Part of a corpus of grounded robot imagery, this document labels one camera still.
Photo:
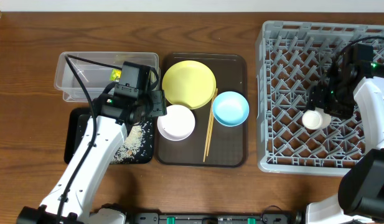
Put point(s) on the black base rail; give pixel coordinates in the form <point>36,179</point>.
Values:
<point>270,215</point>

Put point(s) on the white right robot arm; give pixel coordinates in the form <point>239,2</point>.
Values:
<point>358,81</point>

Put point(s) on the grey plastic dishwasher rack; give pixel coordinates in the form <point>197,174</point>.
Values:
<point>290,58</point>

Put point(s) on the pile of rice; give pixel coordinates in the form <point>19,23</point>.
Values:
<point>138,147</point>

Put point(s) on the yellow round plate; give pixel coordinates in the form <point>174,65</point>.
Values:
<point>189,83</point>

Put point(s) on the small white cup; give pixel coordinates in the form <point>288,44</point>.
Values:
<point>316,119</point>

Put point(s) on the wooden chopstick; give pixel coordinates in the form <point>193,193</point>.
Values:
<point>211,124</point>
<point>206,130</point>

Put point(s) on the wooden chopstick left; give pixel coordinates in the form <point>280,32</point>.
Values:
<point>206,130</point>

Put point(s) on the green snack wrapper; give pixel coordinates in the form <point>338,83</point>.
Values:
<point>115,75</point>

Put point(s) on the wooden chopstick right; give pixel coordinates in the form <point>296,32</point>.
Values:
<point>211,124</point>

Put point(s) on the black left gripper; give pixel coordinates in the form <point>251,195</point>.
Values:
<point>157,104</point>

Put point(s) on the light blue bowl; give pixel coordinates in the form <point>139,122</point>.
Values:
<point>230,109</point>

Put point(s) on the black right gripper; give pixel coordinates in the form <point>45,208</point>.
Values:
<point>317,100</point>

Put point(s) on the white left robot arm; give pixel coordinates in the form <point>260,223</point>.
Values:
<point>112,119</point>

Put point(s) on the white bowl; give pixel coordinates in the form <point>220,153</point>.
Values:
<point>178,124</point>

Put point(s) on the black rectangular tray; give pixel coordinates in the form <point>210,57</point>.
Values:
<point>76,128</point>

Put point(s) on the dark brown serving tray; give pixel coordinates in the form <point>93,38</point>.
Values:
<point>228,146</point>

